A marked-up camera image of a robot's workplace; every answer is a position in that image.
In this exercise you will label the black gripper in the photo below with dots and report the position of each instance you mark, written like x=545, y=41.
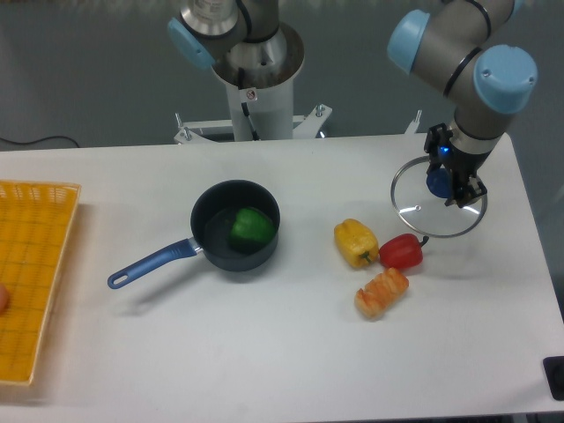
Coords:
x=454, y=158

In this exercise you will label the yellow bell pepper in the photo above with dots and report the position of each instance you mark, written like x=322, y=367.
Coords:
x=356, y=243

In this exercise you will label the yellow woven basket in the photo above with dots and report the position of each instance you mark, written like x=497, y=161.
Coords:
x=36, y=223

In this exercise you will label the green bell pepper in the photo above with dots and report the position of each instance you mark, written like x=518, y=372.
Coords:
x=251, y=230

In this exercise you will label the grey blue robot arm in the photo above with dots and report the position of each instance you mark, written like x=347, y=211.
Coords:
x=488, y=85

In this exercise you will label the red bell pepper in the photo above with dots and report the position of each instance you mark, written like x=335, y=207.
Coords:
x=403, y=252

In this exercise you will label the glass pot lid blue knob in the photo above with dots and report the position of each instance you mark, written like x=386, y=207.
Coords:
x=419, y=199

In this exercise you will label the dark pot blue handle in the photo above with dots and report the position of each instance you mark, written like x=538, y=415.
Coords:
x=210, y=222

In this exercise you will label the orange shrimp sushi toy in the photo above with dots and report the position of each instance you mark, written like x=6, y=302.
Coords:
x=379, y=294

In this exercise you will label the black device at table edge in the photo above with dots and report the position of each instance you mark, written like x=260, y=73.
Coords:
x=554, y=372

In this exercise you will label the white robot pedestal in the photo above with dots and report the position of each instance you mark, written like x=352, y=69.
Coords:
x=258, y=78

